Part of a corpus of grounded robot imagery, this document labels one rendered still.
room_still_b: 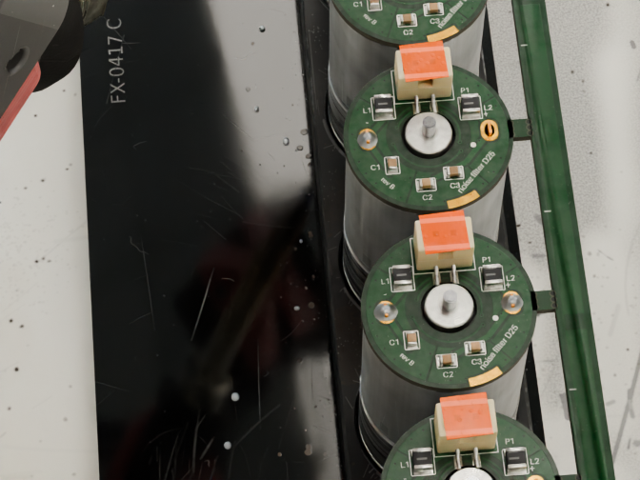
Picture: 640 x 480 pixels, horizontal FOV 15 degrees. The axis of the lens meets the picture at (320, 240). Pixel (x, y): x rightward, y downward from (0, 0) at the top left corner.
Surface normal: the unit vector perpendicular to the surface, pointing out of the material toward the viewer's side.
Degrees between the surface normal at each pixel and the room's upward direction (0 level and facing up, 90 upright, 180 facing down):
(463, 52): 90
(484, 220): 90
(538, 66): 0
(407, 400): 90
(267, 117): 0
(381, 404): 90
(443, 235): 0
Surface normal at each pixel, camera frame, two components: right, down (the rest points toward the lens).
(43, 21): 0.79, 0.54
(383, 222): -0.54, 0.76
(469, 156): 0.00, -0.44
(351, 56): -0.74, 0.61
